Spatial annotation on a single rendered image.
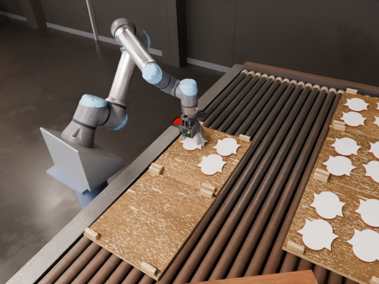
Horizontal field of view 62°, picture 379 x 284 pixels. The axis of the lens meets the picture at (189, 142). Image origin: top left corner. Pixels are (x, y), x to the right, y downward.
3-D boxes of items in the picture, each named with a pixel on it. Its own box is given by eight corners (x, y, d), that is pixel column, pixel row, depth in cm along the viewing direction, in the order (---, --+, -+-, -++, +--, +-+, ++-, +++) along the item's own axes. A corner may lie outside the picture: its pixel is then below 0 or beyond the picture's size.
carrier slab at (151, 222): (84, 235, 119) (83, 233, 118) (149, 171, 146) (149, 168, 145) (158, 281, 104) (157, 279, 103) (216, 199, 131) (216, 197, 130)
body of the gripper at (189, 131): (179, 135, 150) (177, 115, 142) (188, 125, 156) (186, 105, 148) (193, 140, 147) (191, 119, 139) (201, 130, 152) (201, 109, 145)
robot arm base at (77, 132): (54, 132, 146) (63, 112, 146) (80, 138, 159) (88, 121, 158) (72, 143, 138) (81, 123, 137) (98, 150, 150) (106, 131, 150)
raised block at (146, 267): (140, 269, 106) (139, 264, 104) (144, 264, 107) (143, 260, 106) (154, 277, 104) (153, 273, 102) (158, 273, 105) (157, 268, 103)
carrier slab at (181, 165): (149, 170, 146) (148, 167, 145) (192, 125, 173) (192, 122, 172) (216, 197, 132) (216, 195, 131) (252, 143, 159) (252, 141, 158)
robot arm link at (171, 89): (158, 69, 139) (176, 76, 134) (172, 78, 149) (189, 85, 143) (150, 84, 140) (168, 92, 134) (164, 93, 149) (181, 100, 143)
